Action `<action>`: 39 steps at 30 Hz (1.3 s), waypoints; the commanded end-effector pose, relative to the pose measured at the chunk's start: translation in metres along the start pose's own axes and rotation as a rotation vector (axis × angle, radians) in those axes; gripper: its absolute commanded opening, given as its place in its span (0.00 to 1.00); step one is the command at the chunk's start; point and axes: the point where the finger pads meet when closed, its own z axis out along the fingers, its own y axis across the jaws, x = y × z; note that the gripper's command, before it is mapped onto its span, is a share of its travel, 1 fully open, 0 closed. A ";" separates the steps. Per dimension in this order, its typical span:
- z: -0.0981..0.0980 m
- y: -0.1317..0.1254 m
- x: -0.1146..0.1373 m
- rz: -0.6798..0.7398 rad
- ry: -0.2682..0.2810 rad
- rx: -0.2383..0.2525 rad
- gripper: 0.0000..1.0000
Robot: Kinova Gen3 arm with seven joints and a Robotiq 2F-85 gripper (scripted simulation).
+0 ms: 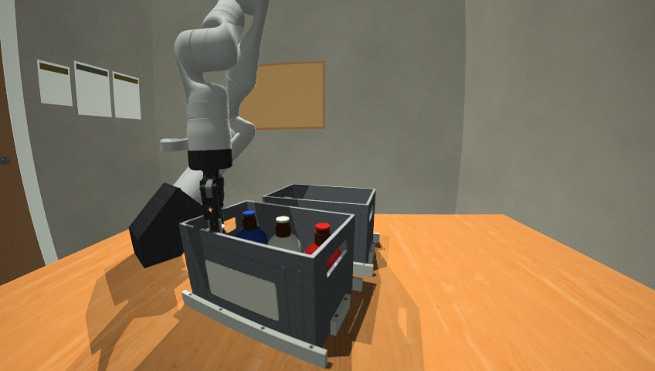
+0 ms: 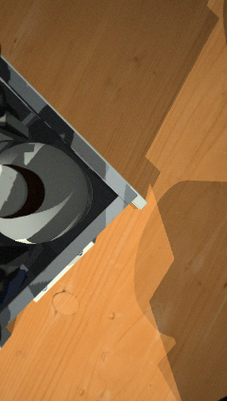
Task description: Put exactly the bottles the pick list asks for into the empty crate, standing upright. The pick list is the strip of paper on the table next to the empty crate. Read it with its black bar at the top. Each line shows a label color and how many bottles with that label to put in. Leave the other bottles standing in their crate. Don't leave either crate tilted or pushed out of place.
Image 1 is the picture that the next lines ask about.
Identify dark grey plastic crate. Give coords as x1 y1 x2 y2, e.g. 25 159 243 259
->
273 184 376 264
185 200 355 348

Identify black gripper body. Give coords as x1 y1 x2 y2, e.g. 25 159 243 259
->
188 149 232 197

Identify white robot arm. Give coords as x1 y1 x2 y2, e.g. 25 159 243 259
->
160 0 270 204

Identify red bottle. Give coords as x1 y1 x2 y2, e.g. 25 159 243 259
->
305 223 341 271

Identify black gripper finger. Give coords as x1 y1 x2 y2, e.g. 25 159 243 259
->
199 179 224 233
210 174 224 225

